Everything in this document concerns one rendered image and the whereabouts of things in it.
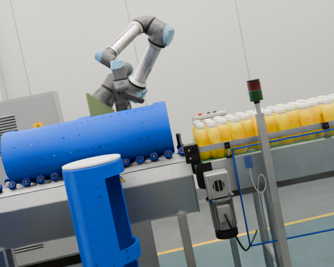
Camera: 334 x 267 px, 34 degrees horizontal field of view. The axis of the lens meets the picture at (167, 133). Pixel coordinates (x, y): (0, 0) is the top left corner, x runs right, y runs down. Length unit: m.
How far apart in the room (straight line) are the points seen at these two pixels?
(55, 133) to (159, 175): 0.58
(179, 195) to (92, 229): 0.57
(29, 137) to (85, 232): 0.64
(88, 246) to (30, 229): 0.52
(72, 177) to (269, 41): 3.93
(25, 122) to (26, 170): 1.66
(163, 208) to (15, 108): 2.00
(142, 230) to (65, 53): 2.83
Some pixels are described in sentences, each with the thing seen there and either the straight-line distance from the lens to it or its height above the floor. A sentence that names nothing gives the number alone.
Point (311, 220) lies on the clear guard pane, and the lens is 2.80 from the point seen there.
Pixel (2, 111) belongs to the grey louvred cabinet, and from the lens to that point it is 4.52.
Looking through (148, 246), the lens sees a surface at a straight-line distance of 3.41.
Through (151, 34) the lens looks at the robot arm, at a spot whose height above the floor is 1.62.
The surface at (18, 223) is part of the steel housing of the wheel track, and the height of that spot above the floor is 0.76.
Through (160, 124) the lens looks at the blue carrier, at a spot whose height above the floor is 1.12.
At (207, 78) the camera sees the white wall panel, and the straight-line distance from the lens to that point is 5.83.
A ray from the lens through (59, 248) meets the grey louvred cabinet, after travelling 4.64.
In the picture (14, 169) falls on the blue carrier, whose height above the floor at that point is 1.04.
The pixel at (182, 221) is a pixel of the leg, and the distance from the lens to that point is 2.88.
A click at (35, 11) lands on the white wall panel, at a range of 5.83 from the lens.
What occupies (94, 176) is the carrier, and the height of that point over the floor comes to 0.98.
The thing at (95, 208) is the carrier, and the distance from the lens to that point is 2.45.
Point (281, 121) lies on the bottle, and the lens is 2.79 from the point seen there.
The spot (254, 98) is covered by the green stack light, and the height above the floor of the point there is 1.17.
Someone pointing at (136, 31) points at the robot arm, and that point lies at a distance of 3.17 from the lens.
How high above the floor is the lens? 1.32
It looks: 5 degrees down
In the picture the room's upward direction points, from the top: 11 degrees counter-clockwise
